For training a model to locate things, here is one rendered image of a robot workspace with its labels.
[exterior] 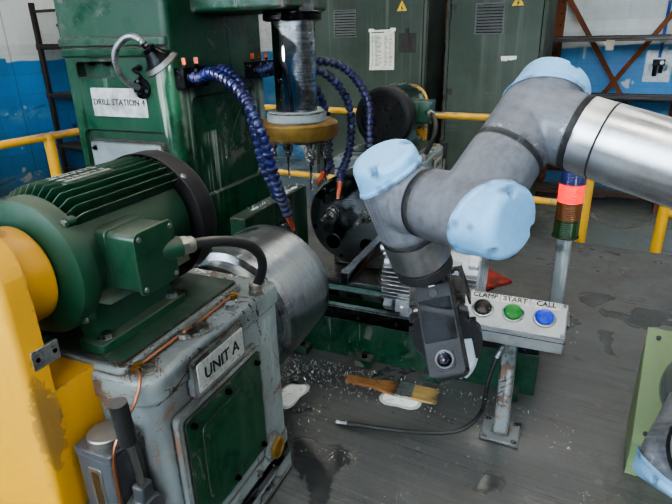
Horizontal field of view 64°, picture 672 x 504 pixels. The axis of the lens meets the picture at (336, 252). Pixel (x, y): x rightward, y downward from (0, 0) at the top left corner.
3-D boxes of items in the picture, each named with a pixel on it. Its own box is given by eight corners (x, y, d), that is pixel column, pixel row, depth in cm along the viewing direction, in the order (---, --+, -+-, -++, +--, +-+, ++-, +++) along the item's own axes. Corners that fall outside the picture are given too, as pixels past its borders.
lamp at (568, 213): (553, 221, 132) (556, 203, 130) (554, 214, 137) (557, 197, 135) (580, 223, 130) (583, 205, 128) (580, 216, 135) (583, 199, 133)
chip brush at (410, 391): (342, 386, 117) (342, 383, 117) (350, 373, 122) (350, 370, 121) (436, 406, 110) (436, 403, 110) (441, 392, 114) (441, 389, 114)
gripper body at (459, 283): (474, 295, 75) (452, 228, 69) (476, 342, 69) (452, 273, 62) (421, 304, 78) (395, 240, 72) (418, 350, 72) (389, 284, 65)
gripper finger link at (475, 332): (488, 348, 73) (473, 303, 68) (489, 357, 72) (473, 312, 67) (453, 353, 75) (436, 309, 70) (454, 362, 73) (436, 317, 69)
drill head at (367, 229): (298, 267, 149) (293, 179, 140) (352, 222, 184) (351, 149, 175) (384, 280, 140) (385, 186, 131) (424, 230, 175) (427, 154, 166)
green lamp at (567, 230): (551, 238, 133) (553, 221, 132) (552, 230, 139) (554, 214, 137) (577, 241, 131) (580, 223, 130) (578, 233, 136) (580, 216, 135)
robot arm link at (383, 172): (384, 180, 53) (333, 168, 60) (417, 263, 59) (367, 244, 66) (436, 137, 56) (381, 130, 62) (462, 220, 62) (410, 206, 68)
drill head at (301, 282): (122, 411, 93) (95, 279, 83) (239, 316, 124) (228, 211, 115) (247, 450, 83) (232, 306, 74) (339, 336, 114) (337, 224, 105)
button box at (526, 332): (459, 336, 96) (457, 320, 92) (467, 304, 100) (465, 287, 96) (562, 355, 90) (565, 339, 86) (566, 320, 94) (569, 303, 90)
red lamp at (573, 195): (556, 203, 130) (558, 185, 128) (557, 197, 135) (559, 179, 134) (583, 205, 128) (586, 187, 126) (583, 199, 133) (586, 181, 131)
